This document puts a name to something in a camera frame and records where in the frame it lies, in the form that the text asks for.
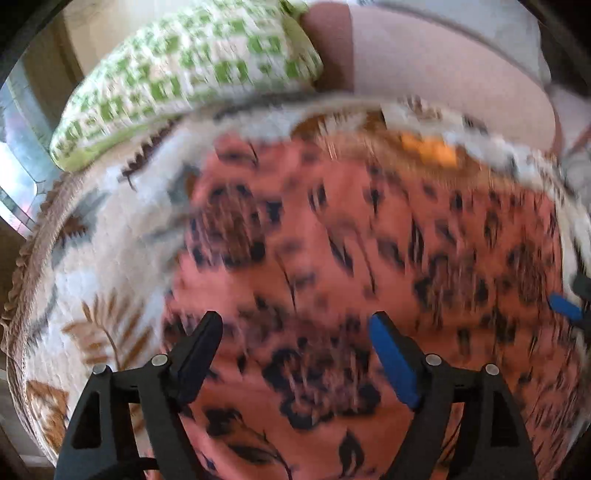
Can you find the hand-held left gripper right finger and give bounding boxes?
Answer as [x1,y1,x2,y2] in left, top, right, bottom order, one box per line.
[368,311,541,480]

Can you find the brown frilled bedspread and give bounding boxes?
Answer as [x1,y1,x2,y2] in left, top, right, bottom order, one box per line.
[0,182,63,462]

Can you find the green white checked pillow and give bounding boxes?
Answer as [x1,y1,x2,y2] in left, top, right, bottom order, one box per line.
[50,0,324,174]

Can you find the window pane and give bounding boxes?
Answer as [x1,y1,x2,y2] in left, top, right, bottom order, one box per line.
[0,60,61,232]

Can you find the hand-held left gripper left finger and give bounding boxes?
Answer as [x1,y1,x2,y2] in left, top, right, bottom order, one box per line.
[54,311,223,480]

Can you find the pink bolster cushion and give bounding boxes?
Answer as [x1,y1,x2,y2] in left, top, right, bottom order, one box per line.
[302,4,559,153]

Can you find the salmon black floral cloth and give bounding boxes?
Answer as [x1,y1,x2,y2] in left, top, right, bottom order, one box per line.
[161,131,583,480]

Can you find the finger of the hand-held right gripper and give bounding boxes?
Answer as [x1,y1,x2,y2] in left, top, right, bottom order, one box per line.
[547,272,591,326]

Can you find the leaf print fleece blanket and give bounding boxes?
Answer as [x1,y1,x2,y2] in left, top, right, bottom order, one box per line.
[9,95,591,480]

